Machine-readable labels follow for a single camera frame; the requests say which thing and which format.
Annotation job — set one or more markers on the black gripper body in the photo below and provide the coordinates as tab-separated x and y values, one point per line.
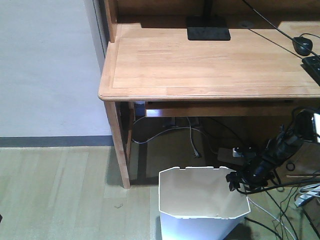
255	174

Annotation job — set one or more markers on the white plastic trash bin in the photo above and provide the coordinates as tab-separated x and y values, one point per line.
195	203

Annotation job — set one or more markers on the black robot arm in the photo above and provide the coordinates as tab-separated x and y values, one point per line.
304	128

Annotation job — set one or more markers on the white power strip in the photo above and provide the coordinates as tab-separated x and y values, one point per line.
229	156

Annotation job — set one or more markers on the black keyboard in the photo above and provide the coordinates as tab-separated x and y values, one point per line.
311	65

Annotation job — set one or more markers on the black computer mouse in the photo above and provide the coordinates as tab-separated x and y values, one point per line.
302	45

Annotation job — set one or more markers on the black monitor stand base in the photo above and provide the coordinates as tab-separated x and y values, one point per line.
207	27

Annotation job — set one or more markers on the wooden desk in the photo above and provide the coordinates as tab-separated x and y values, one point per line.
150	58

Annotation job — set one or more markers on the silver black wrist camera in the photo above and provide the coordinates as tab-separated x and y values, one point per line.
243	152

